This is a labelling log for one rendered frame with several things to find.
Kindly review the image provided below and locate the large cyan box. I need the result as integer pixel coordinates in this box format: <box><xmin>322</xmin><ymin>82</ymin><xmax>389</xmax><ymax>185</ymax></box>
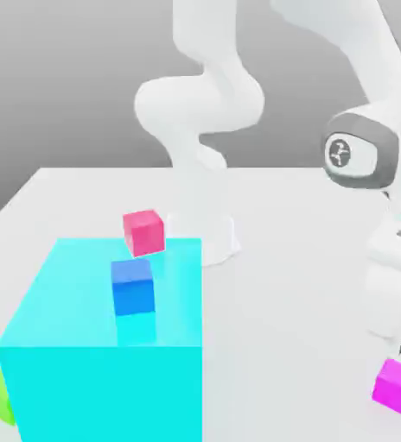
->
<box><xmin>0</xmin><ymin>237</ymin><xmax>204</xmax><ymax>442</ymax></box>

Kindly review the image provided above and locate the small red cube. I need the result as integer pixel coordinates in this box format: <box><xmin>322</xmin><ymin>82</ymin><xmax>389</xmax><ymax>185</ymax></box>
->
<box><xmin>122</xmin><ymin>208</ymin><xmax>167</xmax><ymax>259</ymax></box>

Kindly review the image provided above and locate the small blue cube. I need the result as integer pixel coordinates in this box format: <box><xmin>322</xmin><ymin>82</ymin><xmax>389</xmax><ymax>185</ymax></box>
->
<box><xmin>110</xmin><ymin>258</ymin><xmax>156</xmax><ymax>318</ymax></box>

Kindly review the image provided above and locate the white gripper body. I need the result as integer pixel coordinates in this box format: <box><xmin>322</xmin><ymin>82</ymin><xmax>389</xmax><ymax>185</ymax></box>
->
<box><xmin>363</xmin><ymin>254</ymin><xmax>401</xmax><ymax>343</ymax></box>

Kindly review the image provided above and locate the small magenta cube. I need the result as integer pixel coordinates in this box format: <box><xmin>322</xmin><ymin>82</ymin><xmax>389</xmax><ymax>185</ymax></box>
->
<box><xmin>371</xmin><ymin>357</ymin><xmax>401</xmax><ymax>416</ymax></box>

